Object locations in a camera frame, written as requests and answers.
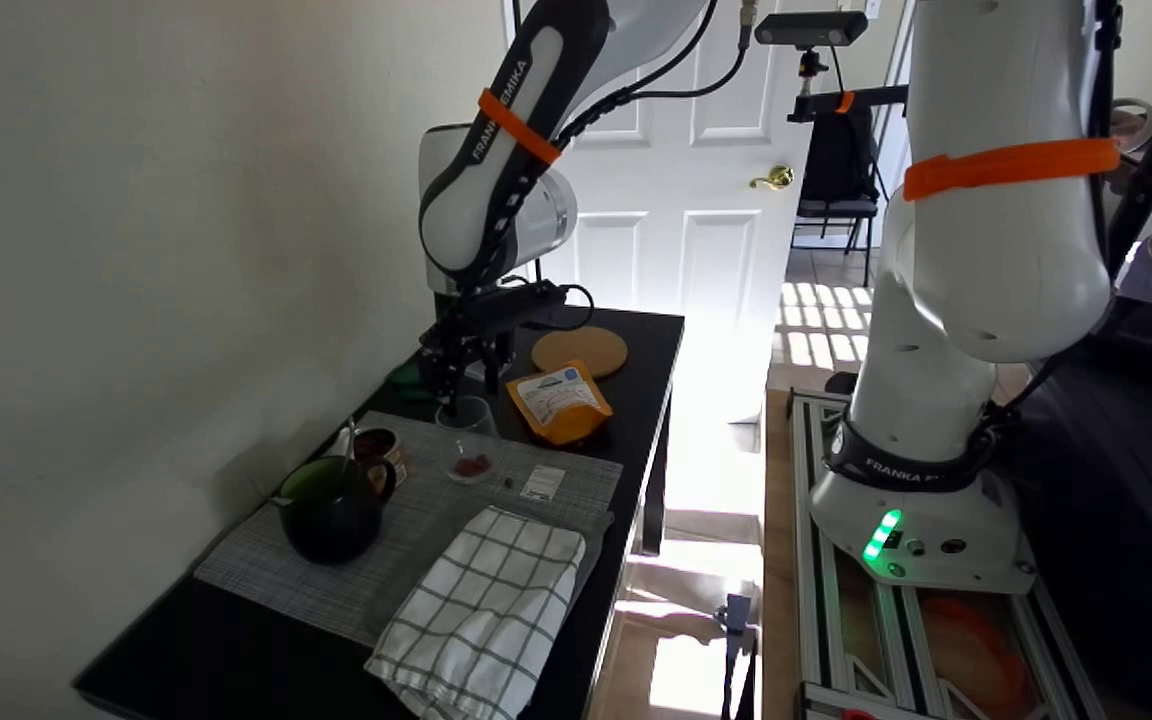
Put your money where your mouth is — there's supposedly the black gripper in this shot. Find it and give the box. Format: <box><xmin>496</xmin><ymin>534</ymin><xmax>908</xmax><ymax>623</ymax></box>
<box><xmin>419</xmin><ymin>278</ymin><xmax>568</xmax><ymax>404</ymax></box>

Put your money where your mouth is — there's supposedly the clear glass bowl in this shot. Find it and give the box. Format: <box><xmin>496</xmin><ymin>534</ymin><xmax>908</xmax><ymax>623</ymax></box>
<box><xmin>437</xmin><ymin>390</ymin><xmax>503</xmax><ymax>443</ymax></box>

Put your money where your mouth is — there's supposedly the green lunchbox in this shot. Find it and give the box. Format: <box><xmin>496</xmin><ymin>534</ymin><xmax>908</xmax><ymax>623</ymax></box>
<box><xmin>378</xmin><ymin>355</ymin><xmax>452</xmax><ymax>415</ymax></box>

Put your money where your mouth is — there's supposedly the small red object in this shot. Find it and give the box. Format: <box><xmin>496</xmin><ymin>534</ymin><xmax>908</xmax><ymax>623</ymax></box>
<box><xmin>447</xmin><ymin>448</ymin><xmax>496</xmax><ymax>483</ymax></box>

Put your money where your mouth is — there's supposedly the orange snack bag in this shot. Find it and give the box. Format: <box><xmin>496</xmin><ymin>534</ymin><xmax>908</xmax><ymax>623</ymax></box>
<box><xmin>503</xmin><ymin>363</ymin><xmax>617</xmax><ymax>448</ymax></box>

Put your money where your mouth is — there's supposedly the round cork mat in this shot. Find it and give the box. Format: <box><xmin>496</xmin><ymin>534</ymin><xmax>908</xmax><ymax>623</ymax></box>
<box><xmin>529</xmin><ymin>325</ymin><xmax>633</xmax><ymax>378</ymax></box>

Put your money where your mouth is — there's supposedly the white printed label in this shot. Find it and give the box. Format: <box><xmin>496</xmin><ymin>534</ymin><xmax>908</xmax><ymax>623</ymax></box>
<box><xmin>514</xmin><ymin>458</ymin><xmax>571</xmax><ymax>507</ymax></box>

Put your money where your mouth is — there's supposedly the grey woven placemat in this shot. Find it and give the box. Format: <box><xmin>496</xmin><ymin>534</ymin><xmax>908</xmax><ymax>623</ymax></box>
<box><xmin>193</xmin><ymin>408</ymin><xmax>627</xmax><ymax>653</ymax></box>

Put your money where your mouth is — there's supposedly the black teapot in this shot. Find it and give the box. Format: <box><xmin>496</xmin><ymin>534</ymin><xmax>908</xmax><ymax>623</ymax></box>
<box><xmin>271</xmin><ymin>450</ymin><xmax>399</xmax><ymax>566</ymax></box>

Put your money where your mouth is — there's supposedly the black table leg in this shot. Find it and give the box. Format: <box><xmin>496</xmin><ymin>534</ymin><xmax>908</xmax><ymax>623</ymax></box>
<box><xmin>635</xmin><ymin>384</ymin><xmax>675</xmax><ymax>556</ymax></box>

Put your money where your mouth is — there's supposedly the white checked dish towel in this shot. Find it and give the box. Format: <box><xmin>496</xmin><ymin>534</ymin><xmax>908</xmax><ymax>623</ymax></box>
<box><xmin>365</xmin><ymin>502</ymin><xmax>591</xmax><ymax>720</ymax></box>

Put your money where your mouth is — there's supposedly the blue clamp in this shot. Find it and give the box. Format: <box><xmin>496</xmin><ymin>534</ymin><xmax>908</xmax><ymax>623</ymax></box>
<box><xmin>717</xmin><ymin>591</ymin><xmax>754</xmax><ymax>655</ymax></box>

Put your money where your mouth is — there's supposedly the brass door knob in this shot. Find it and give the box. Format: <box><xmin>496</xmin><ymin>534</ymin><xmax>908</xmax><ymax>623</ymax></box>
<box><xmin>746</xmin><ymin>160</ymin><xmax>795</xmax><ymax>195</ymax></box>

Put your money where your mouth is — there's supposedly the wooden board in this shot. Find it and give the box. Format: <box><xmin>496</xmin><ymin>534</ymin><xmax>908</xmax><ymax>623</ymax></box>
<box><xmin>754</xmin><ymin>378</ymin><xmax>808</xmax><ymax>720</ymax></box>

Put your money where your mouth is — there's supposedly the black folding stand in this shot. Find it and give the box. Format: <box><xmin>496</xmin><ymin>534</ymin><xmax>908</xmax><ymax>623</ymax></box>
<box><xmin>788</xmin><ymin>44</ymin><xmax>912</xmax><ymax>290</ymax></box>

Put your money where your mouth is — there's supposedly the dark fabric cover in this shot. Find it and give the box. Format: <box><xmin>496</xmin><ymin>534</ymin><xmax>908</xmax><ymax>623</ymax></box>
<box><xmin>1011</xmin><ymin>287</ymin><xmax>1152</xmax><ymax>720</ymax></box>

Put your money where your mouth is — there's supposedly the orange strap on forearm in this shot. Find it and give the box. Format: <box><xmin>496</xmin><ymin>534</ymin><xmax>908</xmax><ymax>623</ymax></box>
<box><xmin>476</xmin><ymin>88</ymin><xmax>568</xmax><ymax>170</ymax></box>

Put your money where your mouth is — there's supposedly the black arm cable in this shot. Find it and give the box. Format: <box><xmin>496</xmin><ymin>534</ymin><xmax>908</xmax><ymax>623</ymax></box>
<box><xmin>553</xmin><ymin>0</ymin><xmax>761</xmax><ymax>145</ymax></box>

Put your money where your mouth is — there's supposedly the aluminium rail base frame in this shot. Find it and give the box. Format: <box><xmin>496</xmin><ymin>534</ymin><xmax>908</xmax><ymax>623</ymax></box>
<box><xmin>788</xmin><ymin>384</ymin><xmax>1113</xmax><ymax>720</ymax></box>

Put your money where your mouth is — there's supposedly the black camera on stand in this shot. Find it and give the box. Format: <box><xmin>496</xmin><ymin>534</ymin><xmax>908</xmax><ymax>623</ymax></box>
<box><xmin>752</xmin><ymin>9</ymin><xmax>872</xmax><ymax>51</ymax></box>

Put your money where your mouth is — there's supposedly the orange strap on arm base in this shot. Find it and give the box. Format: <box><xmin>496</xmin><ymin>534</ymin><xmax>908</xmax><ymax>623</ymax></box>
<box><xmin>900</xmin><ymin>136</ymin><xmax>1123</xmax><ymax>203</ymax></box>

